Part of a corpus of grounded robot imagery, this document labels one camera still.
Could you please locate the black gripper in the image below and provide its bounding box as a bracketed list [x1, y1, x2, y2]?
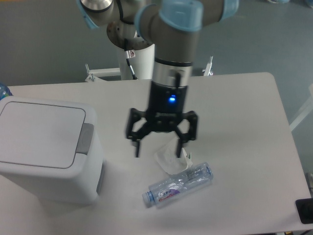
[125, 80, 198, 159]

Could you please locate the white push-lid trash can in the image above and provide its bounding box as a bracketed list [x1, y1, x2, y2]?
[0, 96, 105, 204]

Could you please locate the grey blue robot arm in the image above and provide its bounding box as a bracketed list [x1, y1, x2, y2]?
[77, 0, 239, 156]

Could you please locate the crumpled white plastic wrapper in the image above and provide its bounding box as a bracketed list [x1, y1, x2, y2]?
[154, 138, 193, 175]

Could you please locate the clear plastic water bottle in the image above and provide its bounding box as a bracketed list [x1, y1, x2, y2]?
[142, 162, 214, 208]

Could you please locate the blue water bottle at edge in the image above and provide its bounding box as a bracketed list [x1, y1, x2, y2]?
[0, 83, 13, 100]

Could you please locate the black device at edge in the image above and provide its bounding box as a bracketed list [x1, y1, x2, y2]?
[295, 198, 313, 224]

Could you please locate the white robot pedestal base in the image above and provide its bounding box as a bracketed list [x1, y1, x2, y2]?
[84, 22, 157, 83]

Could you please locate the black cable on pedestal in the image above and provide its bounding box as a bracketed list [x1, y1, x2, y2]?
[123, 39, 139, 80]

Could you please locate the white frame at right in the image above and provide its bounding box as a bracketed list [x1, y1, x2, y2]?
[290, 84, 313, 131]

